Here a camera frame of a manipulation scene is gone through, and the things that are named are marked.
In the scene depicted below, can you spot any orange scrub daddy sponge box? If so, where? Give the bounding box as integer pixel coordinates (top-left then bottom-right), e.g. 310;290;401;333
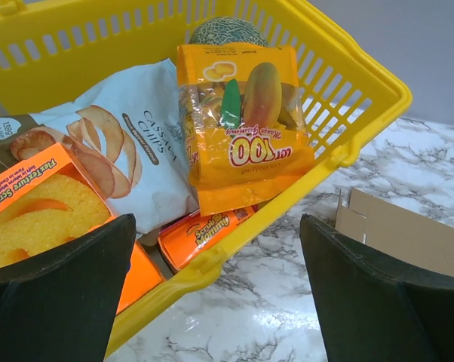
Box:
0;143;114;268

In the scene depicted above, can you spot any light blue cassava chips bag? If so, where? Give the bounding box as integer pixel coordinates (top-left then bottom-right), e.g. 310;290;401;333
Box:
0;59;198;234

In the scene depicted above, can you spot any brown cardboard box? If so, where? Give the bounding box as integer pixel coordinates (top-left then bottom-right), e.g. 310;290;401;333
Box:
336;189;454;277

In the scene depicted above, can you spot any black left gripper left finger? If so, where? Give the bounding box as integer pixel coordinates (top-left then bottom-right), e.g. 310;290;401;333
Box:
0;214;136;361

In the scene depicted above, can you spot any green netted melon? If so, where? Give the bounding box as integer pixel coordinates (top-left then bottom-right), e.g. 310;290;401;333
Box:
189;17;268;47

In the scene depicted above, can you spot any yellow plastic shopping basket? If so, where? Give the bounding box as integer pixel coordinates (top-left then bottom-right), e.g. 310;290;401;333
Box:
0;0;414;358

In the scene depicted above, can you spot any orange scrub mommy box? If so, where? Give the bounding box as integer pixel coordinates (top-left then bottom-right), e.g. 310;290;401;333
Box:
116;206;258;314

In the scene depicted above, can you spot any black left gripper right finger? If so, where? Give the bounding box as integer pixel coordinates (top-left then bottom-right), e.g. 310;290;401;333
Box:
300;214;454;361

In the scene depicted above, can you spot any orange mango gummy bag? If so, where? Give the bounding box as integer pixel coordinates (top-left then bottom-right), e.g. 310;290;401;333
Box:
177;42;314;216

